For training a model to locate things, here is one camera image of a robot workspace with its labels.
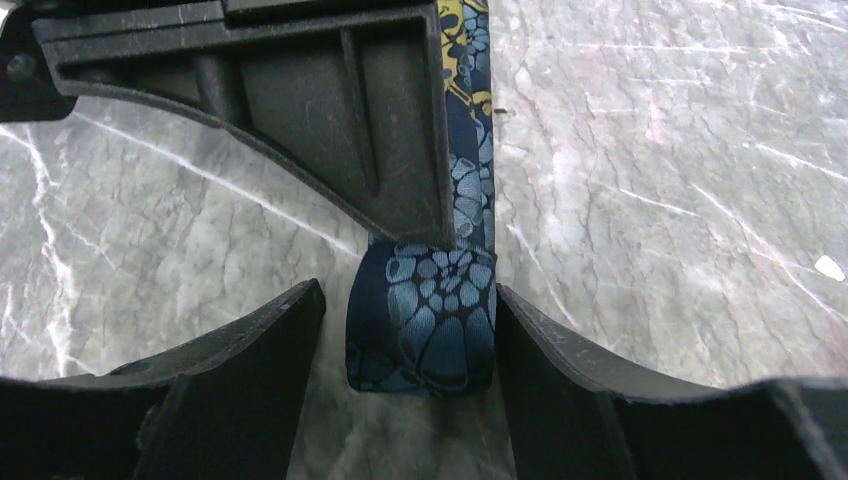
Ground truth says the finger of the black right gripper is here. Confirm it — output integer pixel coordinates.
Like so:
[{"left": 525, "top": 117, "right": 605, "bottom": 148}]
[{"left": 1, "top": 1, "right": 457, "bottom": 247}]

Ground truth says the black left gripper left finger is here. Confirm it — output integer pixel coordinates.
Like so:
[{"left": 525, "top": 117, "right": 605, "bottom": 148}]
[{"left": 1, "top": 280, "right": 326, "bottom": 479}]

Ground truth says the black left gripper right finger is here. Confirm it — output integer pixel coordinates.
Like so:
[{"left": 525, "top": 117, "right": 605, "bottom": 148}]
[{"left": 496, "top": 286, "right": 847, "bottom": 479}]

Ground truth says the dark blue patterned tie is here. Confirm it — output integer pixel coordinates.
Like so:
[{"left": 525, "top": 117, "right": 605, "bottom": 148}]
[{"left": 345, "top": 1, "right": 496, "bottom": 398}]

